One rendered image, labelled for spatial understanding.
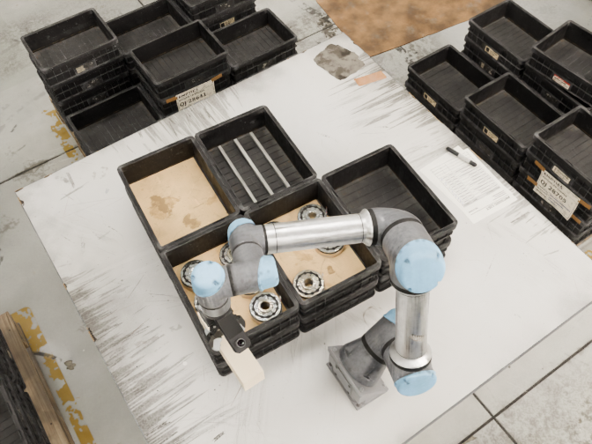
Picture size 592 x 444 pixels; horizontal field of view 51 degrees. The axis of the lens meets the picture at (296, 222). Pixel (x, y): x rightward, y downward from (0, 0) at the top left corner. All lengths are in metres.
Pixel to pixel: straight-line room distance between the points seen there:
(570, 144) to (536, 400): 1.13
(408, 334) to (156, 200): 1.07
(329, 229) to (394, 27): 2.77
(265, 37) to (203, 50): 0.39
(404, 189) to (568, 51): 1.47
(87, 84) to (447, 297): 2.11
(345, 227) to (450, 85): 2.02
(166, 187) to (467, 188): 1.14
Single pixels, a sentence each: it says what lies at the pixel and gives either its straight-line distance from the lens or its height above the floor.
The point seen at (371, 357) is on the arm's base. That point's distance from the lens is 1.89.
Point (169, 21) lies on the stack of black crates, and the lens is 3.69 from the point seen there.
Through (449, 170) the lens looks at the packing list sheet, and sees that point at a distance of 2.51.
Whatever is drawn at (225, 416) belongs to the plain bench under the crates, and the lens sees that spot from 2.03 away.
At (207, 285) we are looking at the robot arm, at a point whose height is 1.44.
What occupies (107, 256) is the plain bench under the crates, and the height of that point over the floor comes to 0.70.
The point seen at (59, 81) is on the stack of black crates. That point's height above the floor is 0.49.
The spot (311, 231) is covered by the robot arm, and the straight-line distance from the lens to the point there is 1.52.
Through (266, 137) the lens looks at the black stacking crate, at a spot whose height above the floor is 0.83.
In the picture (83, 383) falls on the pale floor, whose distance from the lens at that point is 2.96.
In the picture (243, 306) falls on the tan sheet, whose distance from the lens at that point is 2.02.
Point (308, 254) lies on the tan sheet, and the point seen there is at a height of 0.83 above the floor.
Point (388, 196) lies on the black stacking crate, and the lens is 2.24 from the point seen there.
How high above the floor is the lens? 2.64
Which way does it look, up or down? 57 degrees down
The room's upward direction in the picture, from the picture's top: 2 degrees counter-clockwise
